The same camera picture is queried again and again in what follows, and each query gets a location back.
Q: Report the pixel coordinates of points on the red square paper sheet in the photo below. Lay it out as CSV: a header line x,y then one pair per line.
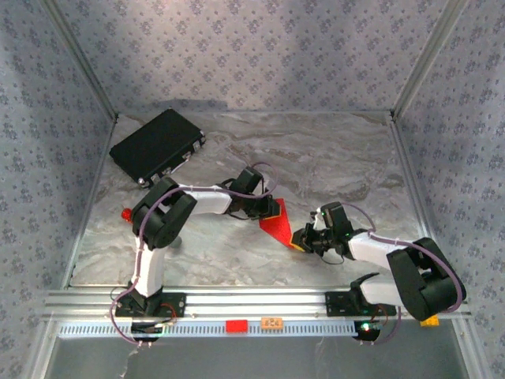
x,y
278,227

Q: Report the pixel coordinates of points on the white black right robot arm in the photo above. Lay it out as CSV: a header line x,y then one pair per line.
x,y
372,246

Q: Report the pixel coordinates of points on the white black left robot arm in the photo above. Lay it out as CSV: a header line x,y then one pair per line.
x,y
211,201

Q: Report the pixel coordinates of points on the orange number tag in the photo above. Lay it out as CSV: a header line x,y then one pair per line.
x,y
271,323

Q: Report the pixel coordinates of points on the red toy brick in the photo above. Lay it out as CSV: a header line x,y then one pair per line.
x,y
236,326

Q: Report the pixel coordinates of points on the black briefcase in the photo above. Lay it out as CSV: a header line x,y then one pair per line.
x,y
154,146

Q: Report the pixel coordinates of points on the red glitter microphone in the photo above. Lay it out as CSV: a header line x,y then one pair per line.
x,y
126,214

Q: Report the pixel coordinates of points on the yellow toy brick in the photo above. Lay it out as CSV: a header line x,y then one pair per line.
x,y
431,322

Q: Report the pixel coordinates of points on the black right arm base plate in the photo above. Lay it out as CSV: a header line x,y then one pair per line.
x,y
335,304

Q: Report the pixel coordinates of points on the long aluminium mounting rail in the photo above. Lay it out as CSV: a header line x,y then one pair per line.
x,y
256,302

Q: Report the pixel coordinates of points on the aluminium frame bar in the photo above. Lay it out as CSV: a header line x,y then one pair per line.
x,y
426,59
87,65
92,199
41,355
415,189
478,363

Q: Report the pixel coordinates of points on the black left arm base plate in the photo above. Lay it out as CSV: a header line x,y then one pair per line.
x,y
177,305

